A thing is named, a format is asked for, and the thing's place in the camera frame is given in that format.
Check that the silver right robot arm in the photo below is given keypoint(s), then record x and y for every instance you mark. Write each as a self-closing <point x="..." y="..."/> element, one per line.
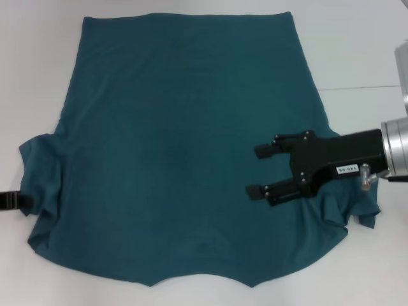
<point x="396" y="146"/>

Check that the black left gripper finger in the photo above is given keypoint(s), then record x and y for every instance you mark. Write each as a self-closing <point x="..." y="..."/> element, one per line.
<point x="12" y="201"/>

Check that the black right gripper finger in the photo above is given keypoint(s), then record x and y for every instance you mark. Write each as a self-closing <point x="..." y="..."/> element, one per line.
<point x="283" y="192"/>
<point x="280" y="146"/>

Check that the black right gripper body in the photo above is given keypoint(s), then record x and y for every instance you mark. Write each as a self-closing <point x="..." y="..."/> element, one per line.
<point x="338" y="153"/>

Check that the teal blue shirt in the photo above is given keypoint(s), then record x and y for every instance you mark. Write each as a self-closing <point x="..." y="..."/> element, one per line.
<point x="175" y="143"/>

